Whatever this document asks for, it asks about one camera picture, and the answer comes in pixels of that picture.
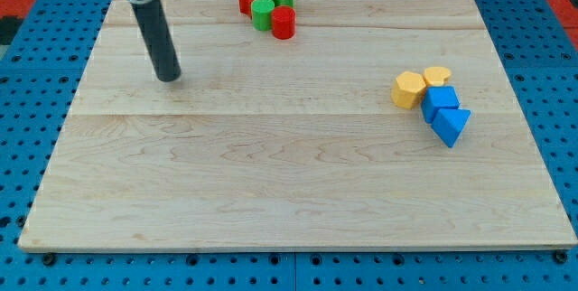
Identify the yellow heart block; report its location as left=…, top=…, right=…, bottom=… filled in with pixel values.
left=423, top=66, right=452, bottom=87

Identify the yellow hexagon block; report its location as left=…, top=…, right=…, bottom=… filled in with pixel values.
left=391, top=71, right=427, bottom=109

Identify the red cylinder block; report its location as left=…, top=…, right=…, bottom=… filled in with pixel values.
left=271, top=5, right=296, bottom=40

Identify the blue triangle block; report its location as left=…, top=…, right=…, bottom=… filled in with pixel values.
left=431, top=108, right=471, bottom=148

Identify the green cylinder block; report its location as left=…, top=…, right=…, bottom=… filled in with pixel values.
left=251, top=0, right=275, bottom=31

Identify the wooden board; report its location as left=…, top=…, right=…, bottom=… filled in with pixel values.
left=19, top=0, right=577, bottom=253

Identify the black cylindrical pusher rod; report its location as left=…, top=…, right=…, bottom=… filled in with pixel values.
left=132, top=0, right=182, bottom=82

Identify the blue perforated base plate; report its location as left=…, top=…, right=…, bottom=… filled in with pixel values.
left=1, top=0, right=577, bottom=290

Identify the blue cube block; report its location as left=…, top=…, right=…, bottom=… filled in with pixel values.
left=421, top=86, right=461, bottom=124

